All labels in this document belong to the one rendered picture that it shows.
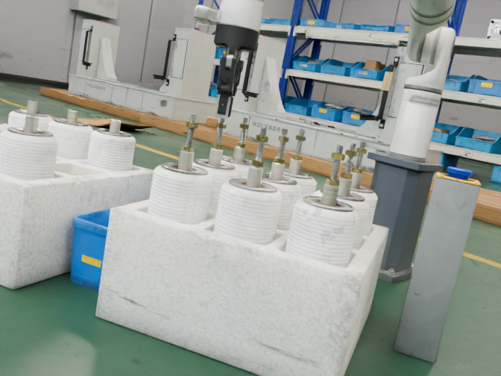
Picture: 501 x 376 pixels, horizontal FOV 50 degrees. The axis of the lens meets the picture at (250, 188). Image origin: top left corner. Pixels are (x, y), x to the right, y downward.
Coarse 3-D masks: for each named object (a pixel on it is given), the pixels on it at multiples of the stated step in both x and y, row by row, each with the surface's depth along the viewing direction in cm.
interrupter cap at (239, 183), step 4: (232, 180) 82; (236, 180) 83; (240, 180) 84; (244, 180) 84; (232, 184) 79; (236, 184) 79; (240, 184) 79; (244, 184) 82; (264, 184) 83; (268, 184) 84; (244, 188) 78; (248, 188) 78; (252, 188) 78; (256, 188) 79; (260, 188) 79; (264, 188) 82; (268, 188) 81; (272, 188) 82; (276, 188) 81; (268, 192) 79; (272, 192) 79
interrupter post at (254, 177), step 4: (252, 168) 80; (256, 168) 80; (260, 168) 81; (248, 172) 81; (252, 172) 80; (256, 172) 80; (260, 172) 80; (248, 176) 81; (252, 176) 80; (256, 176) 80; (260, 176) 80; (248, 180) 81; (252, 180) 80; (256, 180) 80; (260, 180) 81; (248, 184) 81; (252, 184) 80; (256, 184) 80; (260, 184) 81
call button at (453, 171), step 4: (448, 168) 89; (452, 168) 88; (456, 168) 88; (452, 172) 88; (456, 172) 88; (460, 172) 87; (464, 172) 87; (468, 172) 87; (472, 172) 88; (452, 176) 89; (456, 176) 88; (460, 176) 88; (464, 176) 88; (468, 176) 88
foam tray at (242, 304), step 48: (144, 240) 80; (192, 240) 77; (240, 240) 77; (384, 240) 98; (144, 288) 81; (192, 288) 78; (240, 288) 75; (288, 288) 73; (336, 288) 71; (192, 336) 79; (240, 336) 76; (288, 336) 74; (336, 336) 71
